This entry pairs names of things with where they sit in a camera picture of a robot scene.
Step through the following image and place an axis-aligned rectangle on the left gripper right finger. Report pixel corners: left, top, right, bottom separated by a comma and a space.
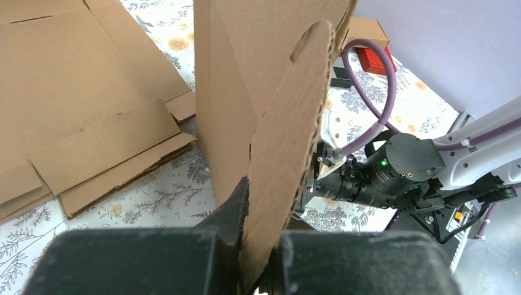
258, 218, 461, 294

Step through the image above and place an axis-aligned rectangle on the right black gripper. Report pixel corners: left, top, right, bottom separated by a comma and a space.
295, 132, 517, 214

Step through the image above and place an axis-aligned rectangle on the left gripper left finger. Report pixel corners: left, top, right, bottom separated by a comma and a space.
23, 177, 249, 294

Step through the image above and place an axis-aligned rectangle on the cardboard box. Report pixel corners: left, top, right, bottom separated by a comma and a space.
194, 1, 356, 294

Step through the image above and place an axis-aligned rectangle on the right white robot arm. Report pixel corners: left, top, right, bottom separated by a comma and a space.
295, 99, 520, 214

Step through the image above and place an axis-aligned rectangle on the folded box on red box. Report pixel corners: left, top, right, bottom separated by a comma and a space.
344, 17, 389, 49

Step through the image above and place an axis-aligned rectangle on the floral patterned table mat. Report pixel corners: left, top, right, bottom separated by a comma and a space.
1, 1, 457, 294

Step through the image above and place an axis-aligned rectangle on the black white checkerboard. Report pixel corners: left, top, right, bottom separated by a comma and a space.
330, 57, 353, 89

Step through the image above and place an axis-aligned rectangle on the stack of flat cardboard sheets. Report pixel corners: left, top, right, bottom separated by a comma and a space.
1, 1, 195, 221

